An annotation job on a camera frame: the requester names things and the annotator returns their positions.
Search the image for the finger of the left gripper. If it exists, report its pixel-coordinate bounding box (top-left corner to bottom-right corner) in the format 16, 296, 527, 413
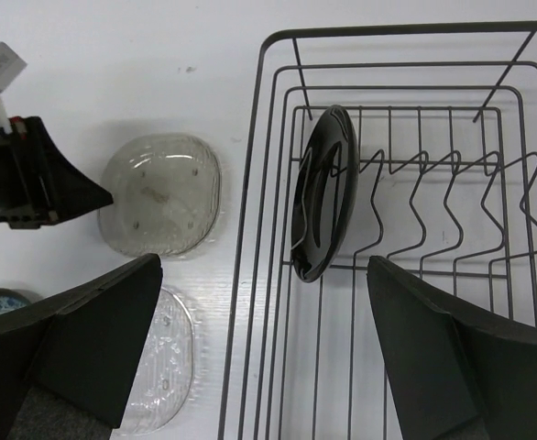
9, 116, 114, 228

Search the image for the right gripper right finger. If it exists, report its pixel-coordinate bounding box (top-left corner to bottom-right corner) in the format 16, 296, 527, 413
367, 256, 537, 439

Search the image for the clear glass square plate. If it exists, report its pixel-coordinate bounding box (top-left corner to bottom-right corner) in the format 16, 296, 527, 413
111, 284, 201, 439

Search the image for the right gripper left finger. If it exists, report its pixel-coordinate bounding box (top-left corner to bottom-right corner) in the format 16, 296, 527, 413
0, 254, 163, 439

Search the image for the grey wire dish rack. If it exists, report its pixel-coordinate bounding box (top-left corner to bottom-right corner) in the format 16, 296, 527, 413
216, 20, 537, 439

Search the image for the smoky glass square plate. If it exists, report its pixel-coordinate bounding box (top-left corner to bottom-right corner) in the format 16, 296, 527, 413
98, 133, 222, 259

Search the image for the black round plate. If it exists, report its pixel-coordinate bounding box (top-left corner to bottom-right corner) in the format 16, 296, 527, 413
290, 105, 359, 283

